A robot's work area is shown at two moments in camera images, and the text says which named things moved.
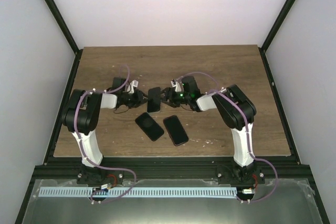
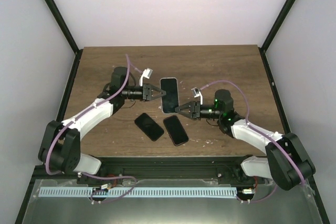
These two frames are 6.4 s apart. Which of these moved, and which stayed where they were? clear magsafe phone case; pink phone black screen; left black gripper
Moved: left black gripper; clear magsafe phone case
Stayed: pink phone black screen
